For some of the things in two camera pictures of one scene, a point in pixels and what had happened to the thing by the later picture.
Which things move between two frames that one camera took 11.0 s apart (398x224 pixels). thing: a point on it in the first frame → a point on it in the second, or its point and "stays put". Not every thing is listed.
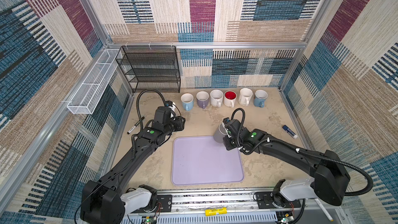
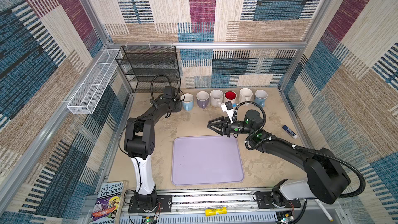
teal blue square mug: [259, 99] stays put
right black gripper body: [231, 143] → [237, 127]
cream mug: [216, 96] stays put
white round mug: [229, 98] stays put
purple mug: [202, 99] stays put
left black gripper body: [174, 125] → [175, 107]
